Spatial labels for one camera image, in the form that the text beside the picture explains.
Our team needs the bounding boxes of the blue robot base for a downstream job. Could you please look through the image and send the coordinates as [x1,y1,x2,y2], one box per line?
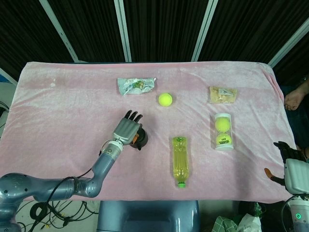
[96,200,200,232]

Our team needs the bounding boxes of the black floor cables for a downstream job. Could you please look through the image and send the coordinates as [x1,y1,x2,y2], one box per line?
[28,200,99,230]

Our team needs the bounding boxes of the silver foil snack packet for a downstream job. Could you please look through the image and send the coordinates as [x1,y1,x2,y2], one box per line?
[117,76,157,97]

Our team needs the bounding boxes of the clear tennis ball tube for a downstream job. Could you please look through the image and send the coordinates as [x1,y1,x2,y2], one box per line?
[212,113,236,151]

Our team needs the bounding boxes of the white plastic bag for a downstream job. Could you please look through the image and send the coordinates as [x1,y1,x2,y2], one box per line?
[237,212,263,232]

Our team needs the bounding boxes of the yellow drink plastic bottle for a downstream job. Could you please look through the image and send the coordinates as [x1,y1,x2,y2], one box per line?
[171,136,189,189]

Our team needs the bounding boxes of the person's bare foot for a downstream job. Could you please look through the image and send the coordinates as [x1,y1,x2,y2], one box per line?
[284,77,309,111]

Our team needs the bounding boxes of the small dark object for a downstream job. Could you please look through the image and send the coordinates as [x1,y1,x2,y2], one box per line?
[129,128,149,150]

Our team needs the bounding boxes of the clear bag of chips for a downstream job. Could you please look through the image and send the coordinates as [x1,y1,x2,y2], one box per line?
[209,86,238,105]

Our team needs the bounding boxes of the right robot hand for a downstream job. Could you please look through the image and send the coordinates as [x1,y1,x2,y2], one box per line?
[264,141,309,194]

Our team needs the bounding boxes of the pink table cloth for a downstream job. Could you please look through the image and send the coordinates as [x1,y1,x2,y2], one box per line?
[0,61,301,202]

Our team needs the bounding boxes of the loose yellow tennis ball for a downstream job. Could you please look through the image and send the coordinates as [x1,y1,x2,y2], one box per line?
[158,92,173,107]

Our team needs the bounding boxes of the green checked cloth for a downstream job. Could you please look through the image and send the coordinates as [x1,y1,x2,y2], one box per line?
[211,216,239,232]

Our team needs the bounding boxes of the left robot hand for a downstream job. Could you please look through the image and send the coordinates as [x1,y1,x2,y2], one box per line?
[112,110,143,146]

